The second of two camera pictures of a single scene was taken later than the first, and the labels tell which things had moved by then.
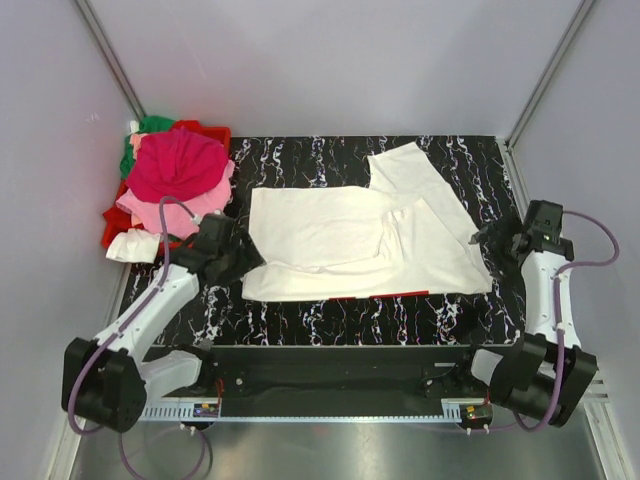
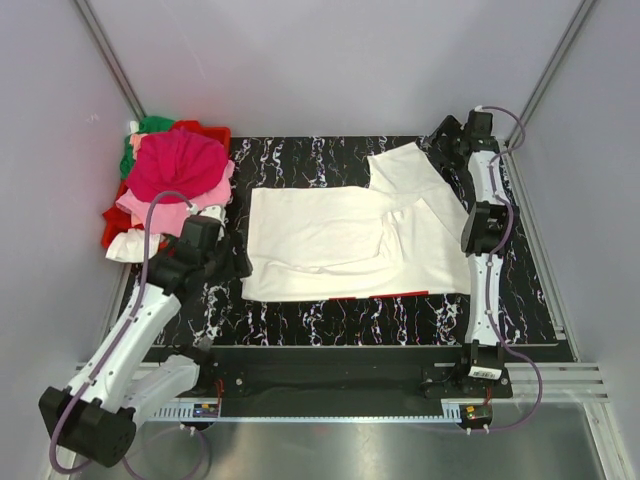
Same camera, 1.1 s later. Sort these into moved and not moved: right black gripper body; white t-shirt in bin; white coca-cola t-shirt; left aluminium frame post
Moved: right black gripper body
Not moved: white t-shirt in bin; left aluminium frame post; white coca-cola t-shirt
